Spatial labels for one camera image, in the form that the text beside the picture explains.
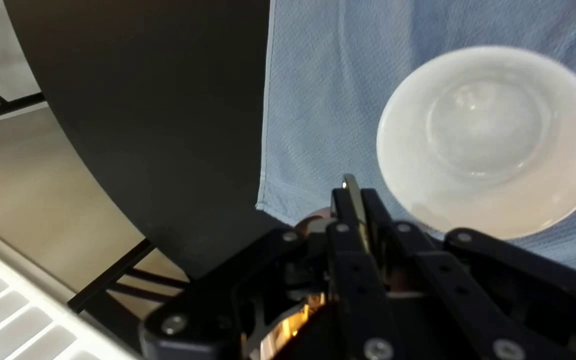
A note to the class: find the round black table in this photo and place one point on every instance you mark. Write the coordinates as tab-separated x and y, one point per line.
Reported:
155	120

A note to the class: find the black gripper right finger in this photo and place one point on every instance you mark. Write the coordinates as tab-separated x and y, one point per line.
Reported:
475	293

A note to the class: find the white vertical window blinds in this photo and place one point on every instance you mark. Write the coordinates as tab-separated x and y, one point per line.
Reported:
8	320

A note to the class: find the copper mug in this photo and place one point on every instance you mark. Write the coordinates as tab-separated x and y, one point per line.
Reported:
294	322

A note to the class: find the white ceramic bowl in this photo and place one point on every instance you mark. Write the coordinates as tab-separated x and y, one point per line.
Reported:
495	132

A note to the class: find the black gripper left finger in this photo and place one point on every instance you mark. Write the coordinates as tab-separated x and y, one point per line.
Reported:
355	301

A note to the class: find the blue cloth towel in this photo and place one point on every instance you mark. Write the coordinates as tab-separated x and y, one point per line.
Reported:
329	101

